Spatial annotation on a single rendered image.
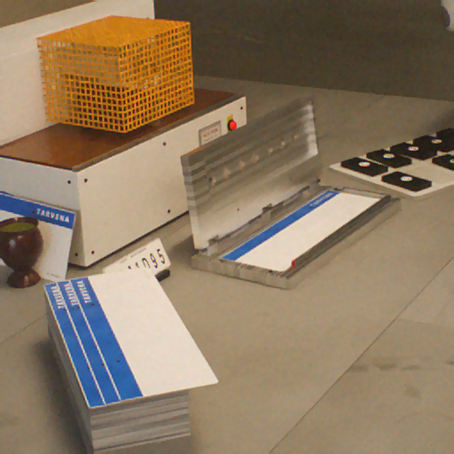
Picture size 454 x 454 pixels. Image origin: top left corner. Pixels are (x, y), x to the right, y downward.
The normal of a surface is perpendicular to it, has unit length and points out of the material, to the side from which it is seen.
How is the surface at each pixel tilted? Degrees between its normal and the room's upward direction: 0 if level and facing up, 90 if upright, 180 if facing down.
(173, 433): 90
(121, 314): 0
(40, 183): 90
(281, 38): 90
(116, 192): 90
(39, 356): 0
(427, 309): 0
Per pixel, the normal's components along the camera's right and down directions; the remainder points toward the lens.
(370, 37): -0.50, 0.34
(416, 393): -0.04, -0.93
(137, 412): 0.29, 0.34
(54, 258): -0.58, -0.04
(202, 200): 0.82, 0.06
